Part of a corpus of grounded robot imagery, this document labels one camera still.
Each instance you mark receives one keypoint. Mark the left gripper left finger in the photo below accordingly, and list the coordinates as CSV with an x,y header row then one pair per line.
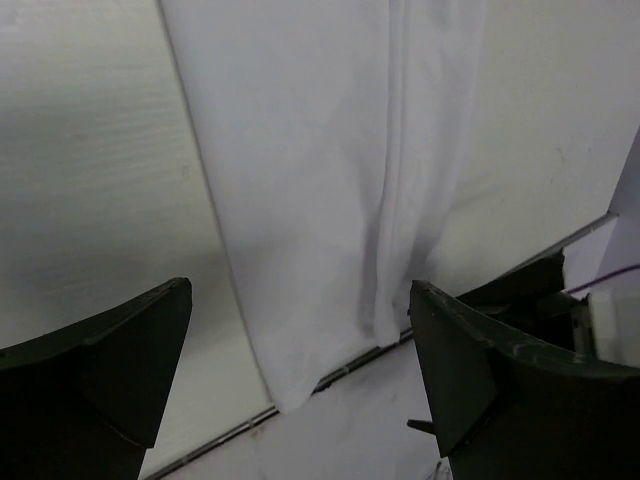
x,y
86,401

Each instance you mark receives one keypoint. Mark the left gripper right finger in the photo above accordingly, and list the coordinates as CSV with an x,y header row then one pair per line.
x,y
507,405

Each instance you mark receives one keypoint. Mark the white t-shirt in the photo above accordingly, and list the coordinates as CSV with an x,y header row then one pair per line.
x,y
332,135

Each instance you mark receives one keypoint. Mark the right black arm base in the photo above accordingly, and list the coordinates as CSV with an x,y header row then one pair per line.
x,y
531,299

